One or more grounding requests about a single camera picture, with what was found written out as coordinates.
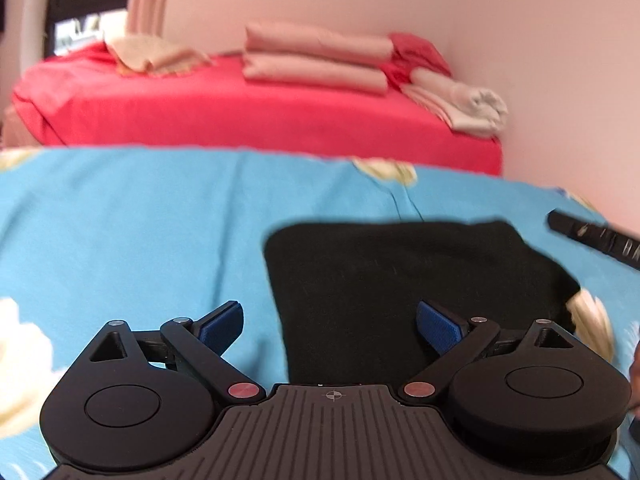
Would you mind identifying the beige fringed cloth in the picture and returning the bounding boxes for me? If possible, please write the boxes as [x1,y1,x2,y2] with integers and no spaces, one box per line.
[102,30,214,79]

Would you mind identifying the white folded cloth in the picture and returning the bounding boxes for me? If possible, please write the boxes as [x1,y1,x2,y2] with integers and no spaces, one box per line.
[400,67,510,137]

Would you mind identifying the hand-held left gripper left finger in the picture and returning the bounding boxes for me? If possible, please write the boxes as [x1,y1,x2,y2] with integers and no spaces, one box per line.
[89,301,266,404]

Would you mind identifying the dark framed window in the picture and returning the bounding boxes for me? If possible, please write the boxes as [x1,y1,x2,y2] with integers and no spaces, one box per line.
[45,0,137,57]

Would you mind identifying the blue floral printed blanket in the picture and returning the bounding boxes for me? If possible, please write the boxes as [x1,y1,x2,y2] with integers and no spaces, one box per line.
[0,146,640,480]

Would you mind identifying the red bed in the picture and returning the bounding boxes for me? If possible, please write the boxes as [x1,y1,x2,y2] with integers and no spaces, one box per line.
[2,42,504,177]

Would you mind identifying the black pants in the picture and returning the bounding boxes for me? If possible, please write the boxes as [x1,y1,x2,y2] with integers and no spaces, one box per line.
[262,219,582,387]

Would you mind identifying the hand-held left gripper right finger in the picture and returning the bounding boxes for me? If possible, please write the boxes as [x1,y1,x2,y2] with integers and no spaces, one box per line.
[400,301,577,406]

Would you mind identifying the red crumpled cloth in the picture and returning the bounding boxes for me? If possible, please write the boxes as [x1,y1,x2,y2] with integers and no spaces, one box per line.
[384,32,454,92]

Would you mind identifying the pink curtain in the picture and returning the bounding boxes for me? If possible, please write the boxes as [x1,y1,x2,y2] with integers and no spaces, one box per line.
[125,0,174,50]

